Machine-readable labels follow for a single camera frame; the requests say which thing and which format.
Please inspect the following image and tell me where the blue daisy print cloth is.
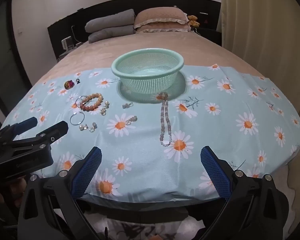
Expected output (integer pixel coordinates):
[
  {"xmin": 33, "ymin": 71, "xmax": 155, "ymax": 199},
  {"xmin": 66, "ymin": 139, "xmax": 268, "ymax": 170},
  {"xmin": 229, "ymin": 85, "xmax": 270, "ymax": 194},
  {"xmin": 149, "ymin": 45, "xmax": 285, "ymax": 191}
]
[{"xmin": 1, "ymin": 64, "xmax": 300, "ymax": 203}]

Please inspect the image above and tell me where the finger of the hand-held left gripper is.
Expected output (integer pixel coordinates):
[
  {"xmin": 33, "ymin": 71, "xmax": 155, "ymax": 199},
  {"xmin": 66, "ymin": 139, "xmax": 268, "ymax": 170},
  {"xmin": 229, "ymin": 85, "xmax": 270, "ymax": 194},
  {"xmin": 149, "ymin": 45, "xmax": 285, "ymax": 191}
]
[
  {"xmin": 0, "ymin": 117, "xmax": 38, "ymax": 146},
  {"xmin": 14, "ymin": 120, "xmax": 69, "ymax": 152}
]

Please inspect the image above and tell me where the cream curtain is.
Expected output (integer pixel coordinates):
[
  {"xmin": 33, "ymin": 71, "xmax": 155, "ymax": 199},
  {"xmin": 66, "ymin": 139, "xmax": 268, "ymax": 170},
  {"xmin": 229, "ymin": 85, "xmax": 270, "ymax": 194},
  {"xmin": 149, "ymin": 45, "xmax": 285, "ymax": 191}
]
[{"xmin": 219, "ymin": 0, "xmax": 300, "ymax": 121}]

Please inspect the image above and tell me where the brown teddy bear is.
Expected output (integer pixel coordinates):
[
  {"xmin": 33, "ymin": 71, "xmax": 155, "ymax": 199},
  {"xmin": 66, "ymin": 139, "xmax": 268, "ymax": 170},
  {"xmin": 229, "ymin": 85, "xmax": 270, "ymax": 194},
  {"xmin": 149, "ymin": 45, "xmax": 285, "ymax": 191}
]
[{"xmin": 187, "ymin": 15, "xmax": 200, "ymax": 28}]

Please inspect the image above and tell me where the dark glass door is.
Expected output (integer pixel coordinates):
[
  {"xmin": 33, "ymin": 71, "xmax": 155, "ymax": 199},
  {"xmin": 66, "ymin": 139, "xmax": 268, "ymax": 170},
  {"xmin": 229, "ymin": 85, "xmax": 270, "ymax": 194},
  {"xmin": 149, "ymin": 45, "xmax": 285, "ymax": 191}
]
[{"xmin": 0, "ymin": 0, "xmax": 34, "ymax": 121}]

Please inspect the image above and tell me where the pink ruffled pillow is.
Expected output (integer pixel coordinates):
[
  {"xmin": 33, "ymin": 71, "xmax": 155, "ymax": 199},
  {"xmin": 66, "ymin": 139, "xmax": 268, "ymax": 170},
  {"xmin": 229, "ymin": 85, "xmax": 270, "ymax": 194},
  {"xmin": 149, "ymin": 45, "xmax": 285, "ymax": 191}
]
[
  {"xmin": 136, "ymin": 23, "xmax": 192, "ymax": 34},
  {"xmin": 133, "ymin": 6, "xmax": 189, "ymax": 29}
]

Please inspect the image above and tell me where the pink bead necklace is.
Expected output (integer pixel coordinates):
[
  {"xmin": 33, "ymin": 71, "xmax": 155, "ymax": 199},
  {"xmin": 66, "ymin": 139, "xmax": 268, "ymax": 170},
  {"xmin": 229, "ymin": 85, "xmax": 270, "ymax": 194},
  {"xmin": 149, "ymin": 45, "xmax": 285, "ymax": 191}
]
[{"xmin": 157, "ymin": 92, "xmax": 172, "ymax": 147}]

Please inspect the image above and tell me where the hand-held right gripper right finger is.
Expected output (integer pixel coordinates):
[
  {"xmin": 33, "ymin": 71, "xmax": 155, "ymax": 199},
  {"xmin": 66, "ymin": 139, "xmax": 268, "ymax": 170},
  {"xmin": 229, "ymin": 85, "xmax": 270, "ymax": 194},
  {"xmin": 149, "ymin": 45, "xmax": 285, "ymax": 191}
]
[{"xmin": 200, "ymin": 146, "xmax": 290, "ymax": 240}]

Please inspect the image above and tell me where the orange bead bracelet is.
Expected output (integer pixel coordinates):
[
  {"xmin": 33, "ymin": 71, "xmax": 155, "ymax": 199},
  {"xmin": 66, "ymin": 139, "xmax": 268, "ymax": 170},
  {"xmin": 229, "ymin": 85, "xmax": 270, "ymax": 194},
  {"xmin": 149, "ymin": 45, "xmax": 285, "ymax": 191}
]
[{"xmin": 80, "ymin": 93, "xmax": 104, "ymax": 112}]

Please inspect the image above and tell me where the white bedside appliance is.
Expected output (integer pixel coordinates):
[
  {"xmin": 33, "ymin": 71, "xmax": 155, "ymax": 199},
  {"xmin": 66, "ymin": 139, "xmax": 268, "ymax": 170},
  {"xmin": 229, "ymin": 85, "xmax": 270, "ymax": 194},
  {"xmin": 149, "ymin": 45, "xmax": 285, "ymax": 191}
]
[{"xmin": 61, "ymin": 37, "xmax": 74, "ymax": 52}]

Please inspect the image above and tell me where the black headboard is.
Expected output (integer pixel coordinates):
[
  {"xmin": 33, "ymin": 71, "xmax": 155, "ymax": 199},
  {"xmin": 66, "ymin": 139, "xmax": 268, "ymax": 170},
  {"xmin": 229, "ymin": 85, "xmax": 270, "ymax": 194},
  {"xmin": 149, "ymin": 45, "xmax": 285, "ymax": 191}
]
[{"xmin": 47, "ymin": 0, "xmax": 223, "ymax": 62}]

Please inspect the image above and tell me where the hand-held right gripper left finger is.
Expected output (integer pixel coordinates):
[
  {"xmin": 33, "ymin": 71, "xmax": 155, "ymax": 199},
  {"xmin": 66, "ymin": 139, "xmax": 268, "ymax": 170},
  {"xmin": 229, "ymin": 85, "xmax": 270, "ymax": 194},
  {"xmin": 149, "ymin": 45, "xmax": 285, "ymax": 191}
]
[{"xmin": 18, "ymin": 146, "xmax": 102, "ymax": 240}]

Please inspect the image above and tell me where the pink bed cover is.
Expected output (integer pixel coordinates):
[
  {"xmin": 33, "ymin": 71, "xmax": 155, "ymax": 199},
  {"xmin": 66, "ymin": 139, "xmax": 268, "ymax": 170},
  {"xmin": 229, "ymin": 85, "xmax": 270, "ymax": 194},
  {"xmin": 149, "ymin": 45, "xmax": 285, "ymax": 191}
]
[{"xmin": 31, "ymin": 27, "xmax": 266, "ymax": 90}]

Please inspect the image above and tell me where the green plastic mesh basket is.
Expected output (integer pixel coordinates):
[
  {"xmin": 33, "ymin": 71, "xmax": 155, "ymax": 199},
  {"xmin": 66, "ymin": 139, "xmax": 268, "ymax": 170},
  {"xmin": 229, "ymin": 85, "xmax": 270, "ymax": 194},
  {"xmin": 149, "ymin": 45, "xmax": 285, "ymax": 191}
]
[{"xmin": 111, "ymin": 48, "xmax": 184, "ymax": 98}]

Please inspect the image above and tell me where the silver bangle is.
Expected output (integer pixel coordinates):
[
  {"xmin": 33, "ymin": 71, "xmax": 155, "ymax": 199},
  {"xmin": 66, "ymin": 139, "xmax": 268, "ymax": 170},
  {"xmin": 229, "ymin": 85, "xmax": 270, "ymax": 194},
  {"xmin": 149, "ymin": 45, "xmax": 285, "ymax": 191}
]
[
  {"xmin": 70, "ymin": 112, "xmax": 86, "ymax": 126},
  {"xmin": 75, "ymin": 95, "xmax": 89, "ymax": 109}
]

